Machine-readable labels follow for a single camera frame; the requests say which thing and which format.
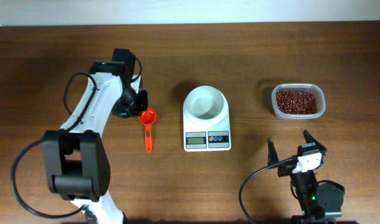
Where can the orange measuring scoop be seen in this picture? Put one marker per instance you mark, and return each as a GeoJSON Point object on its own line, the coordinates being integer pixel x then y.
{"type": "Point", "coordinates": [147, 118]}

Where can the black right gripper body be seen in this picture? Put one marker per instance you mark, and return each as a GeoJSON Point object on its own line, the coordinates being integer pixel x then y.
{"type": "Point", "coordinates": [285, 170]}

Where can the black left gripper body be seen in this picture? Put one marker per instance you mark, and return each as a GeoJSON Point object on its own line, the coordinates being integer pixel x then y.
{"type": "Point", "coordinates": [132, 103]}

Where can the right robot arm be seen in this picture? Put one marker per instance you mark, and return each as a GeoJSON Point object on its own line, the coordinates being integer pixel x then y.
{"type": "Point", "coordinates": [320, 201]}

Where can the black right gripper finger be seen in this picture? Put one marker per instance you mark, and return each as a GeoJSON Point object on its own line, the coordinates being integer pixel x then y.
{"type": "Point", "coordinates": [308, 137]}
{"type": "Point", "coordinates": [272, 154]}

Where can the red beans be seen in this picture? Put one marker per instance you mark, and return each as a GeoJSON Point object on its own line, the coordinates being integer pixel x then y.
{"type": "Point", "coordinates": [296, 102]}

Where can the white bowl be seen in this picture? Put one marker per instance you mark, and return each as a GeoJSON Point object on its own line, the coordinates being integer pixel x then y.
{"type": "Point", "coordinates": [205, 104]}

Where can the white kitchen scale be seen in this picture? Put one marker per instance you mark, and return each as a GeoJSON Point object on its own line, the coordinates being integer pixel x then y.
{"type": "Point", "coordinates": [205, 137]}

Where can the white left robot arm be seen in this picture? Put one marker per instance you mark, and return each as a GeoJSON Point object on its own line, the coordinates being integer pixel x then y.
{"type": "Point", "coordinates": [76, 164]}

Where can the clear plastic container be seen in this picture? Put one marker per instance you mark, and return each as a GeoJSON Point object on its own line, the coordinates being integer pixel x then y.
{"type": "Point", "coordinates": [305, 87]}

